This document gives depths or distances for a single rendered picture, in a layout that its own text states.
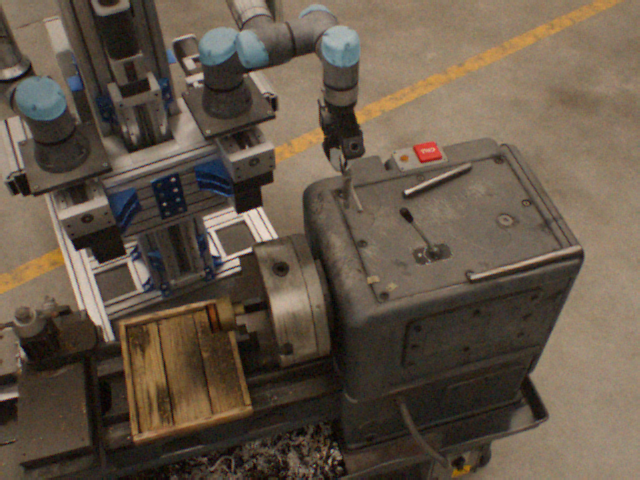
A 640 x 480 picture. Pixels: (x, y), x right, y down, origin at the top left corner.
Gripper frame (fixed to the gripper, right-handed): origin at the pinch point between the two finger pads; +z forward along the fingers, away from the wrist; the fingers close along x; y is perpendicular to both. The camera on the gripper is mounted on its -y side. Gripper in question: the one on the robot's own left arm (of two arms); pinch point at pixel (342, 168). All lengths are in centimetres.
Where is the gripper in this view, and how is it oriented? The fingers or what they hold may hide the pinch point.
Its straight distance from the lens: 165.3
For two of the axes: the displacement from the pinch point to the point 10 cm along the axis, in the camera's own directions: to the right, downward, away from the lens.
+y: -3.0, -7.5, 5.9
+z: 0.0, 6.2, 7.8
